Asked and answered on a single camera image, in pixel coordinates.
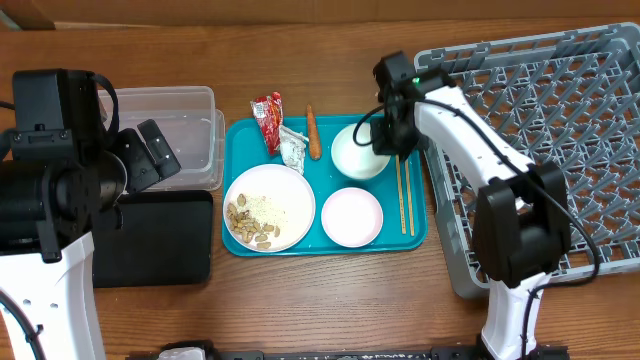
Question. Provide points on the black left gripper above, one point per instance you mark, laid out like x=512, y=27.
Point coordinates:
x=146, y=171

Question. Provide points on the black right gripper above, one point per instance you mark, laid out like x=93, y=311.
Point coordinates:
x=382, y=145

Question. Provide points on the white bowl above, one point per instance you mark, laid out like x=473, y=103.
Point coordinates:
x=354, y=161

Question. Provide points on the small pink plate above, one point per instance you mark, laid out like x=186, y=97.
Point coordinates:
x=352, y=217

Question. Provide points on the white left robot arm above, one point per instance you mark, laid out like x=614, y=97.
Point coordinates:
x=64, y=166

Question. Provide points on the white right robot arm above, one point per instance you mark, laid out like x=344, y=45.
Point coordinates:
x=522, y=224

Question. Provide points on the grey dishwasher rack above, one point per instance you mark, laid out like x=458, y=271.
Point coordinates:
x=571, y=98

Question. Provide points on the right wooden chopstick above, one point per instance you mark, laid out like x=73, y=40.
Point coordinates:
x=410, y=198

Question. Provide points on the wooden chopstick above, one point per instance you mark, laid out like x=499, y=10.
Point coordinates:
x=410, y=198
x=400, y=195

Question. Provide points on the clear plastic bin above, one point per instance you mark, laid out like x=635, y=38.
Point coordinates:
x=191, y=124

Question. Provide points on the left wooden chopstick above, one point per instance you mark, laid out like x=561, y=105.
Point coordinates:
x=400, y=195

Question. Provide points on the black plastic tray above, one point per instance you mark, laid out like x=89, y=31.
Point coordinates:
x=155, y=239

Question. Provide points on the orange carrot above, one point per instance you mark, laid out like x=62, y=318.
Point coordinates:
x=315, y=146

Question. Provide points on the teal serving tray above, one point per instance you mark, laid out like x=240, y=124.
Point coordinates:
x=245, y=148

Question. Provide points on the peanut pile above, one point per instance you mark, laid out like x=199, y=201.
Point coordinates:
x=254, y=220

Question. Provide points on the crumpled white tissue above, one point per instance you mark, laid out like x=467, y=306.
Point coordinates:
x=292, y=148

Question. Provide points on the large white plate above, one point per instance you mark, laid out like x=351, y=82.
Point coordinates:
x=288, y=190

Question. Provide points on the red snack wrapper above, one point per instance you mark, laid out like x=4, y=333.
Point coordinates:
x=268, y=113

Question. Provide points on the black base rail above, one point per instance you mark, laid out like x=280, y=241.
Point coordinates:
x=457, y=352

